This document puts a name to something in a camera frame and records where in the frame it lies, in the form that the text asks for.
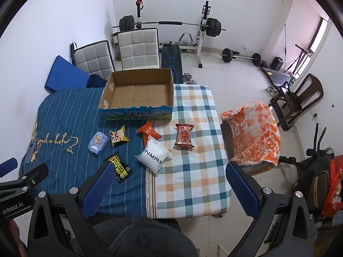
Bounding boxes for white padded packet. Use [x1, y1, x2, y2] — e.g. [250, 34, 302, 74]
[136, 135, 172, 176]

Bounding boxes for black exercise bike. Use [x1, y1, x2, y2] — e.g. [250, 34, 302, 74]
[292, 123, 336, 220]

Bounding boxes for orange snack packet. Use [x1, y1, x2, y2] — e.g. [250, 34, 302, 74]
[137, 120, 161, 146]

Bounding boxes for plaid bed sheet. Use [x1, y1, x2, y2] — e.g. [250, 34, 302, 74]
[146, 84, 232, 218]

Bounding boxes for black speaker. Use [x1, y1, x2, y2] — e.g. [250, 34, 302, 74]
[270, 57, 284, 71]

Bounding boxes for black treadmill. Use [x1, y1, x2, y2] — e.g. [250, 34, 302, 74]
[261, 67, 295, 87]

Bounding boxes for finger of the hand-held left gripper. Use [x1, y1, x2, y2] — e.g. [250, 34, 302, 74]
[17, 163, 49, 187]
[0, 158, 19, 178]

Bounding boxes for black shoe wipes packet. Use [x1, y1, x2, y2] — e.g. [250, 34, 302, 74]
[104, 152, 134, 184]

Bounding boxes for short barbell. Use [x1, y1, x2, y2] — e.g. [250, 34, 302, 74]
[220, 48, 262, 66]

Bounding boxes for cardboard box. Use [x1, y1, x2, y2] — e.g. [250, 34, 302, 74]
[99, 68, 175, 121]

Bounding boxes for long barbell with black plates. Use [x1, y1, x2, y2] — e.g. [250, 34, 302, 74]
[113, 15, 227, 36]

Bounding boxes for window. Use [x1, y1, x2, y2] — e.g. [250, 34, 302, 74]
[308, 16, 329, 54]

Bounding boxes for yellow snack packet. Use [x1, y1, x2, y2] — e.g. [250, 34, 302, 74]
[109, 126, 130, 147]

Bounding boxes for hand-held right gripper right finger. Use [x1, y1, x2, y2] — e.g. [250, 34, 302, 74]
[226, 162, 317, 257]

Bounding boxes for blue foam mat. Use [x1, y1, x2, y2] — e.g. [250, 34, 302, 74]
[44, 55, 90, 93]

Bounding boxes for white barbell rack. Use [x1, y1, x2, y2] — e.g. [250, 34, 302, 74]
[134, 0, 215, 69]

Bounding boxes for red plastic bag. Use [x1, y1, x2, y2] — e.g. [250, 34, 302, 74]
[322, 155, 343, 217]

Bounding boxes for black weight bench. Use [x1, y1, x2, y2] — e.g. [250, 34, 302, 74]
[161, 44, 184, 83]

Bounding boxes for chrome dumbbells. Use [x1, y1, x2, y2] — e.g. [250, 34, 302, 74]
[183, 72, 197, 85]

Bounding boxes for red floral wipes packet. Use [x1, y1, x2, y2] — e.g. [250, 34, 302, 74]
[175, 123, 195, 148]

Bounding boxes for dark fleece clothing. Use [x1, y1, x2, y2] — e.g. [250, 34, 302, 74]
[88, 214, 199, 257]

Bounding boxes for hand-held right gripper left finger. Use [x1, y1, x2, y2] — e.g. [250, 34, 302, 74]
[27, 162, 116, 257]

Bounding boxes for white quilted chair black frame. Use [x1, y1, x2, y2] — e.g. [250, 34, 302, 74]
[70, 40, 115, 77]

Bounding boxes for light blue tissue pack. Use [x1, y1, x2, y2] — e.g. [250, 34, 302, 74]
[88, 131, 109, 156]

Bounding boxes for black folding stand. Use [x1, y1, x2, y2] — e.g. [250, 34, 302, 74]
[285, 44, 314, 74]

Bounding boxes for dark wooden chair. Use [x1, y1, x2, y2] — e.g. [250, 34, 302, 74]
[269, 73, 324, 131]

